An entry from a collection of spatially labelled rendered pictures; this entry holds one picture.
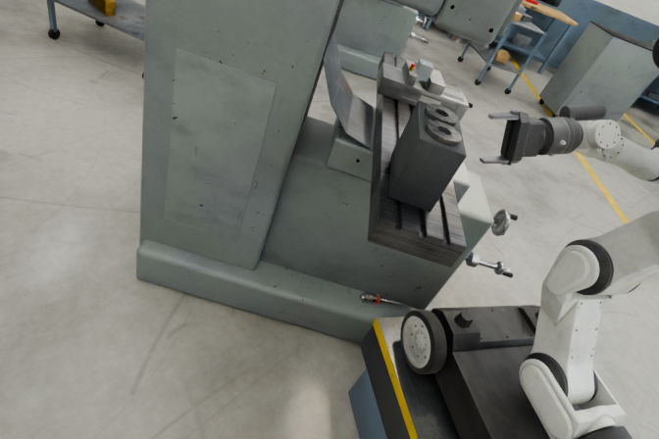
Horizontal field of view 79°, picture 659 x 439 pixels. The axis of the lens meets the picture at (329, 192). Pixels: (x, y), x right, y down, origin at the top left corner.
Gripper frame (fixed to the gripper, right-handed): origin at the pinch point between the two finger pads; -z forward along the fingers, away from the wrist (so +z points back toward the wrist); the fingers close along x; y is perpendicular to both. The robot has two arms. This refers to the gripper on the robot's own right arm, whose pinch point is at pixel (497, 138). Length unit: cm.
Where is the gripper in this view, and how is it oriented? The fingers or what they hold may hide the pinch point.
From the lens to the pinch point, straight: 101.7
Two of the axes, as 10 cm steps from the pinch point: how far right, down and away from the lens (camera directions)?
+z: 9.9, -0.6, 1.4
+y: 1.5, 4.5, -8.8
